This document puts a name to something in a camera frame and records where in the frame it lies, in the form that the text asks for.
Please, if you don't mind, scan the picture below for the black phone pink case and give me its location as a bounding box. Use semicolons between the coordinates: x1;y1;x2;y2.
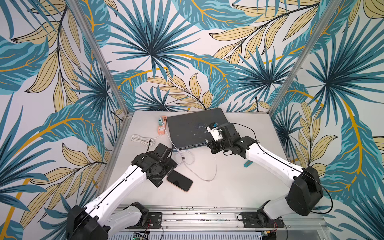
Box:
167;171;193;192

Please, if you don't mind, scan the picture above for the white charging cable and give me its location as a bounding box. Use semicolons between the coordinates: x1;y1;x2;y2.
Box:
161;131;218;183

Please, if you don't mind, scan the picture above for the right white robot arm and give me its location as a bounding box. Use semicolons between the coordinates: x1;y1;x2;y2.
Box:
207;136;328;220

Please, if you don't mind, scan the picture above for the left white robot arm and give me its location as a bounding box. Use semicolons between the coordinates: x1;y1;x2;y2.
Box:
65;144;177;240

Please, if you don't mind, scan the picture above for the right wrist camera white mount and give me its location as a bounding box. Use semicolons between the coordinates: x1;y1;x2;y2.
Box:
207;123;238;142

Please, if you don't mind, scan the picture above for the teal handled tool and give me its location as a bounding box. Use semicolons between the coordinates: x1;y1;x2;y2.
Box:
244;161;253;168

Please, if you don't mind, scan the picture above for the white coiled power cord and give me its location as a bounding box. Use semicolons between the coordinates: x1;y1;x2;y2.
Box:
130;133;164;147

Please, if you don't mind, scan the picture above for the dark grey network switch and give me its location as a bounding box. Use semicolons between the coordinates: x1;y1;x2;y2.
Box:
167;108;228;150

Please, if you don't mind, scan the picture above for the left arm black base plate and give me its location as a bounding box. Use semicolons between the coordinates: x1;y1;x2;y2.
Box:
126;212;163;230

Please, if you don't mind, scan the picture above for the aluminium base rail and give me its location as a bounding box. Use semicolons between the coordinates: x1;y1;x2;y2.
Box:
70;204;331;240

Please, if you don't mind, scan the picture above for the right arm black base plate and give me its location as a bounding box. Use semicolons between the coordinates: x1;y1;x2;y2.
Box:
237;212;285;229

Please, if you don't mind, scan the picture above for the aluminium left corner post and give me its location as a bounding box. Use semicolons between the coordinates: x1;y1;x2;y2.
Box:
67;0;129;118

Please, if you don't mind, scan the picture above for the aluminium corner post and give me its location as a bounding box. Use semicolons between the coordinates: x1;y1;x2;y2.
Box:
67;0;129;118
268;1;342;117

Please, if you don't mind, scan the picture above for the aluminium right corner post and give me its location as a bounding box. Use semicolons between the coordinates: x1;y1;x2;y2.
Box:
268;1;342;117

